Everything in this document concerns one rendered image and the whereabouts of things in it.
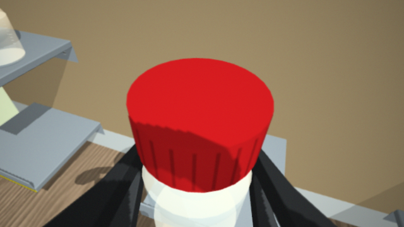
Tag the clear glass bottle with red cap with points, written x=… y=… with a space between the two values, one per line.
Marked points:
x=198 y=126

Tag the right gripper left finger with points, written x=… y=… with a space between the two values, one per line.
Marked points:
x=116 y=198

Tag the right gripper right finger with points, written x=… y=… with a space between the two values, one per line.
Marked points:
x=272 y=194

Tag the clear bottle with yellow cap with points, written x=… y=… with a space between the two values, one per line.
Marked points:
x=11 y=50

